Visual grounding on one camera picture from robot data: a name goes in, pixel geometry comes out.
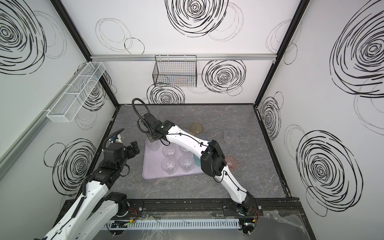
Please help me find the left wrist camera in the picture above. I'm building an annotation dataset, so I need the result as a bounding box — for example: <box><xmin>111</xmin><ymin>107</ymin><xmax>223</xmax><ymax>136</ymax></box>
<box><xmin>111</xmin><ymin>134</ymin><xmax>122</xmax><ymax>143</ymax></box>

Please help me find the black wire basket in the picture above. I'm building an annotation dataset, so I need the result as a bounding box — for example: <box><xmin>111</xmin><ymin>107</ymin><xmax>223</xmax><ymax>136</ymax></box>
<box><xmin>152</xmin><ymin>55</ymin><xmax>198</xmax><ymax>88</ymax></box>

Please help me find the clear glass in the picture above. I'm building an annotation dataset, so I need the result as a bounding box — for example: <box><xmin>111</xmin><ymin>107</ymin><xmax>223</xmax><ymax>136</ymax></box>
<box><xmin>179</xmin><ymin>146</ymin><xmax>190</xmax><ymax>154</ymax></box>
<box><xmin>162</xmin><ymin>156</ymin><xmax>177</xmax><ymax>175</ymax></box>
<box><xmin>162</xmin><ymin>144</ymin><xmax>177</xmax><ymax>157</ymax></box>
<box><xmin>146</xmin><ymin>140</ymin><xmax>161</xmax><ymax>152</ymax></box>
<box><xmin>179</xmin><ymin>155</ymin><xmax>194</xmax><ymax>173</ymax></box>

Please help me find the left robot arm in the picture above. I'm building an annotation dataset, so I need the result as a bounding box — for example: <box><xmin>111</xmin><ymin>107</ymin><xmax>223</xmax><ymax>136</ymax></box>
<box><xmin>44</xmin><ymin>142</ymin><xmax>140</xmax><ymax>240</ymax></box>

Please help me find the frosted clear tall cup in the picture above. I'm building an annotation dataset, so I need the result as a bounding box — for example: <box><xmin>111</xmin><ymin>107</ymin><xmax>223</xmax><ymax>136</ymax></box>
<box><xmin>224</xmin><ymin>129</ymin><xmax>236</xmax><ymax>144</ymax></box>

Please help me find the pink plastic cup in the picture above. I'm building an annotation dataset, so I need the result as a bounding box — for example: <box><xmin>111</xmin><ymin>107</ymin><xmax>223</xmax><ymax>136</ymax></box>
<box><xmin>225</xmin><ymin>156</ymin><xmax>238</xmax><ymax>172</ymax></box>

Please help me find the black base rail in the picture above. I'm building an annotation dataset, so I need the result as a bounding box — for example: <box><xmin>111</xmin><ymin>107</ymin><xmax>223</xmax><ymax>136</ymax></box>
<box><xmin>56</xmin><ymin>197</ymin><xmax>304</xmax><ymax>217</ymax></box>

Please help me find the white wire shelf basket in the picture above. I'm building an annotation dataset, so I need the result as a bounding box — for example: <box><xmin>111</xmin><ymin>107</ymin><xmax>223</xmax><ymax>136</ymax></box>
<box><xmin>47</xmin><ymin>62</ymin><xmax>106</xmax><ymax>123</ymax></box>

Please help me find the teal plastic cup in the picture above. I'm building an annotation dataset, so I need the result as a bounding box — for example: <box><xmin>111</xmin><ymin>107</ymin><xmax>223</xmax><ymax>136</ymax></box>
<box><xmin>194</xmin><ymin>155</ymin><xmax>201</xmax><ymax>167</ymax></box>

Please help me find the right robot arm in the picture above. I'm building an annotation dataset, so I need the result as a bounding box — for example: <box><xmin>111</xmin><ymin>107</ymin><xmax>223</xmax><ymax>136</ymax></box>
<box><xmin>138</xmin><ymin>113</ymin><xmax>258</xmax><ymax>215</ymax></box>

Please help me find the white slotted cable duct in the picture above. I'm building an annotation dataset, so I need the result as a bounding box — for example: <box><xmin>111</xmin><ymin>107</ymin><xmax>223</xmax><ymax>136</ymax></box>
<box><xmin>102</xmin><ymin>219</ymin><xmax>241</xmax><ymax>231</ymax></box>

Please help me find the lilac plastic tray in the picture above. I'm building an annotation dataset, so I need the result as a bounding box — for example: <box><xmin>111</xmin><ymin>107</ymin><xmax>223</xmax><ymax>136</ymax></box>
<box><xmin>143</xmin><ymin>140</ymin><xmax>203</xmax><ymax>180</ymax></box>

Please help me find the yellow plastic cup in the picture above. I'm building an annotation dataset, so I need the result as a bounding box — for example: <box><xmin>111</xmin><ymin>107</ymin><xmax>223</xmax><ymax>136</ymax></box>
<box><xmin>189</xmin><ymin>123</ymin><xmax>204</xmax><ymax>135</ymax></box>

